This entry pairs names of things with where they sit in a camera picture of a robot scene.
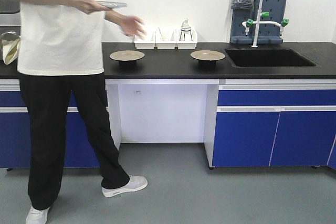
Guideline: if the person's right hand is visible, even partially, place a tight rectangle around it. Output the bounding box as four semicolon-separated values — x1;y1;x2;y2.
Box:
64;0;108;15

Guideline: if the person's left hand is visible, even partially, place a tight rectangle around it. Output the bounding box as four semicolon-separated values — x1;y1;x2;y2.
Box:
118;16;146;37

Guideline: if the grey plate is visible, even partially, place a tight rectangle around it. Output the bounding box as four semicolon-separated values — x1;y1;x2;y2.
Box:
97;1;127;9

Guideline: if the beige plate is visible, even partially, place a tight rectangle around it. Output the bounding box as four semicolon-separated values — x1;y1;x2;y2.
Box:
110;50;145;62
190;50;225;61

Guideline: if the left white plastic bin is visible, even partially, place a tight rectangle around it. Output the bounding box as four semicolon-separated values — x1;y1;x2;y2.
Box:
134;30;155;49

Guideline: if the white plastic bin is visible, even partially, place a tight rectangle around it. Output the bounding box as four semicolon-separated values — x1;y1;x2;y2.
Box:
155;27;176;49
134;30;155;49
176;27;198;49

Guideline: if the middle white plastic bin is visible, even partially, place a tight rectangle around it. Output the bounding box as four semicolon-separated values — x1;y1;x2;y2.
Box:
155;27;176;49

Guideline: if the person in white shirt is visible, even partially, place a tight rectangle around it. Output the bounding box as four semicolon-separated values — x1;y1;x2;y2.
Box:
17;0;148;223

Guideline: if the glass alcohol burner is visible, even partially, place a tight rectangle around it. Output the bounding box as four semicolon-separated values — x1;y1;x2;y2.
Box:
180;18;191;35

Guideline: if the right white plastic bin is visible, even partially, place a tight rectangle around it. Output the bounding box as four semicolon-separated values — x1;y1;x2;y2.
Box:
176;27;198;49

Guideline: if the black lab sink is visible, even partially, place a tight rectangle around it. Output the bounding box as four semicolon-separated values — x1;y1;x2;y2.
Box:
225;48;317;67

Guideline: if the blue lab cabinet left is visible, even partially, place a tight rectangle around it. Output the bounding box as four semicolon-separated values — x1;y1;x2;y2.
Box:
1;79;99;168

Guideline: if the blue lab cabinet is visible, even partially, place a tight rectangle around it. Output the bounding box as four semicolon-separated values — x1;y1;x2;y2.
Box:
204;79;335;168
1;79;99;168

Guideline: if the blue pegboard drying rack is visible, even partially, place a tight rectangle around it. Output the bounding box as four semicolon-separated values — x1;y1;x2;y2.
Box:
230;0;289;45

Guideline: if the blue lab cabinet right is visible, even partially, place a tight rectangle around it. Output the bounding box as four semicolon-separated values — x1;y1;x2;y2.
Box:
204;79;335;168

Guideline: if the white gooseneck lab faucet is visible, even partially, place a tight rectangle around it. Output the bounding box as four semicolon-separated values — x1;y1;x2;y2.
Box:
242;0;289;48

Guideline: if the black wire tripod stand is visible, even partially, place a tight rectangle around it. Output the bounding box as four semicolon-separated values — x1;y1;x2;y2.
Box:
179;28;193;41

